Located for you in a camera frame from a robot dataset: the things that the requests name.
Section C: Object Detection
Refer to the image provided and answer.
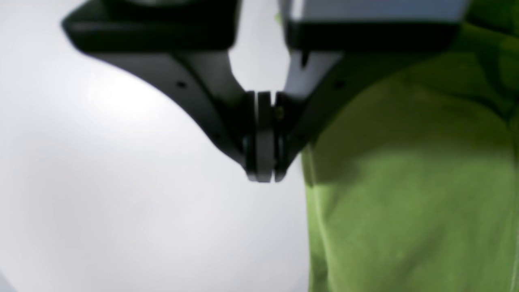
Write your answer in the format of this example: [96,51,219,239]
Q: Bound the green T-shirt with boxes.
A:
[302,0,518,292]

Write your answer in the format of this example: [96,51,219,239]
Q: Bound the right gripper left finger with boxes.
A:
[61,0,268,183]

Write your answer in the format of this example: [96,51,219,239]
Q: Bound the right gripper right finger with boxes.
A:
[273,0,470,182]

